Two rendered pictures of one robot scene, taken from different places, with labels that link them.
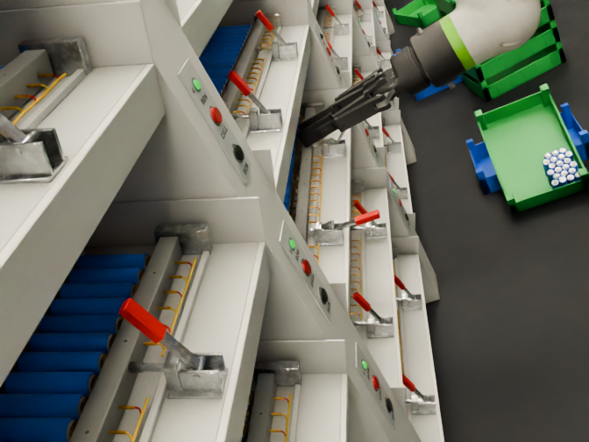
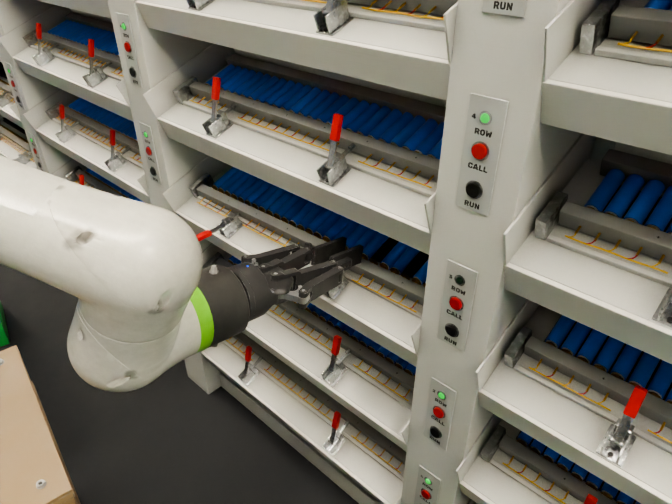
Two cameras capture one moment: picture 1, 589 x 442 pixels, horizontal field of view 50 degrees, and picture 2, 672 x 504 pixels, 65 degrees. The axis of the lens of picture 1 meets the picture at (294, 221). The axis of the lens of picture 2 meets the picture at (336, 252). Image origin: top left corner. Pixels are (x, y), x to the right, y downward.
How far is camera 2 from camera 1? 1.50 m
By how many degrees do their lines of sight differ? 92
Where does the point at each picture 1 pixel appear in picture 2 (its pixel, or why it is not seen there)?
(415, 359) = (285, 402)
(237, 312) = (108, 93)
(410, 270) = (379, 483)
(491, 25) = not seen: hidden behind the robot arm
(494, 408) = (250, 472)
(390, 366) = not seen: hidden behind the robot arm
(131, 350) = (112, 60)
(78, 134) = not seen: outside the picture
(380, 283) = (278, 338)
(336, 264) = (209, 222)
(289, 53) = (323, 171)
